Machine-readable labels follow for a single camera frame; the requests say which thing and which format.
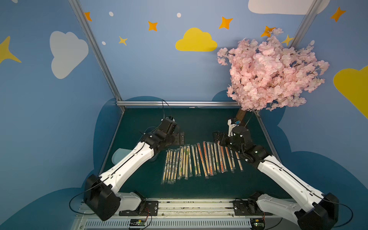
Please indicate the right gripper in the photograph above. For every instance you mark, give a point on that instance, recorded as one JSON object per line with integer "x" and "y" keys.
{"x": 220, "y": 137}

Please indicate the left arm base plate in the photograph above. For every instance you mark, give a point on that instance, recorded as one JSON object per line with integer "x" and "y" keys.
{"x": 144, "y": 207}

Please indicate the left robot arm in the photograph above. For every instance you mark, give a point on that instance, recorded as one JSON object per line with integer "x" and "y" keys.
{"x": 102, "y": 192}

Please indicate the red striped chopsticks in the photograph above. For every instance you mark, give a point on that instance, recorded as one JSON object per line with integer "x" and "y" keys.
{"x": 202, "y": 161}

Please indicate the chopsticks red print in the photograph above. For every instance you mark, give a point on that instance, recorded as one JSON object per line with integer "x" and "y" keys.
{"x": 206, "y": 158}

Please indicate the chopsticks green tip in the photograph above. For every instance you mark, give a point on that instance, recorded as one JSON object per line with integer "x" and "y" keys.
{"x": 194, "y": 160}

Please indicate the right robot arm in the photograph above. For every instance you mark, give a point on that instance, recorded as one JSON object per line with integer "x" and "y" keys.
{"x": 310, "y": 210}

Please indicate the wrapped chopsticks in box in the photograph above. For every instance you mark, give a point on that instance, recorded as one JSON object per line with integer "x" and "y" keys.
{"x": 165, "y": 167}

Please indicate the chopsticks green label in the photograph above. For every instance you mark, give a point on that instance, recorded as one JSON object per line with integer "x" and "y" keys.
{"x": 210, "y": 159}

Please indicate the chopsticks thin pair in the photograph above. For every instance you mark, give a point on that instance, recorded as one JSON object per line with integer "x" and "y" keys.
{"x": 174, "y": 166}

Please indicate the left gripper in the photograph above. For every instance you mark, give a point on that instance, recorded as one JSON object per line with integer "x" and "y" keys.
{"x": 177, "y": 138}

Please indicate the wrapped chopsticks beside box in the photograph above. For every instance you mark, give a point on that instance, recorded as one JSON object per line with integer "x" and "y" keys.
{"x": 184, "y": 162}

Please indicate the chopsticks panda sleeve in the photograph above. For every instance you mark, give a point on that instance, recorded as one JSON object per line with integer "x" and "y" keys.
{"x": 176, "y": 165}

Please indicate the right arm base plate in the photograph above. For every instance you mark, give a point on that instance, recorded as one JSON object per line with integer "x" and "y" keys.
{"x": 243, "y": 208}

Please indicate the aluminium rail frame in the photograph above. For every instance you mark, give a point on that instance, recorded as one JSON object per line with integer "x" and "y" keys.
{"x": 184, "y": 214}

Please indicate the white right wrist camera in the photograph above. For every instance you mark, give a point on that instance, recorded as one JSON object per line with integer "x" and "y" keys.
{"x": 232, "y": 123}

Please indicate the pink blossom artificial tree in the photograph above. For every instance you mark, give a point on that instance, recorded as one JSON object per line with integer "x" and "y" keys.
{"x": 268, "y": 75}

